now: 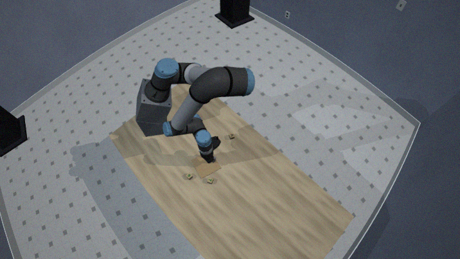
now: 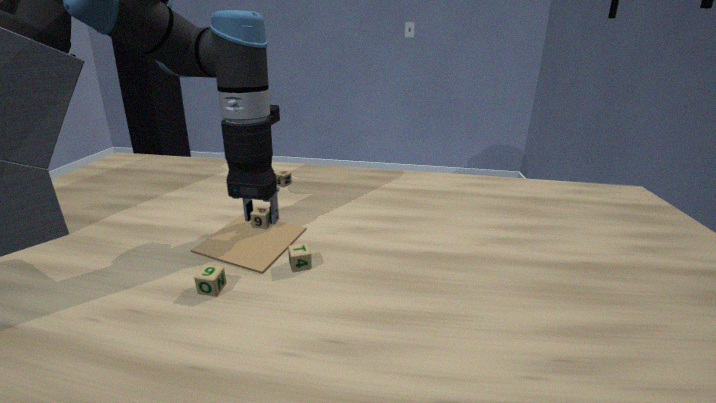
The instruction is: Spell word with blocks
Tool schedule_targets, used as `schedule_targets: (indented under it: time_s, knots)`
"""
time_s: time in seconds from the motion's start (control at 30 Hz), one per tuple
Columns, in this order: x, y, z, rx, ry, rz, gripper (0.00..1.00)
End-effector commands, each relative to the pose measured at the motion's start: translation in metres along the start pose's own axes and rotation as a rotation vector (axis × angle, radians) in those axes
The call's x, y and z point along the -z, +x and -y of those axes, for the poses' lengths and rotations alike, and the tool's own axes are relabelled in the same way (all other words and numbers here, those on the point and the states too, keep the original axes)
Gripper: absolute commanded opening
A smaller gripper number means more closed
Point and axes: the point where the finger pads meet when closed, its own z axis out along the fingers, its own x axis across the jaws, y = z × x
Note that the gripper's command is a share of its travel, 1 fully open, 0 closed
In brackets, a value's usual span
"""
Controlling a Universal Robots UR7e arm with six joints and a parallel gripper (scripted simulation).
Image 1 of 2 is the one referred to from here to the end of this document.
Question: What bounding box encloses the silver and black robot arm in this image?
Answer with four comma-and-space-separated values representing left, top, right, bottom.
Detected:
145, 58, 255, 152

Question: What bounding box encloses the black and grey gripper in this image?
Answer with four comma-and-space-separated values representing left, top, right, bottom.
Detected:
199, 136, 221, 163

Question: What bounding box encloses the tan flat mat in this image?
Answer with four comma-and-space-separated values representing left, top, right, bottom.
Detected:
191, 156, 221, 179

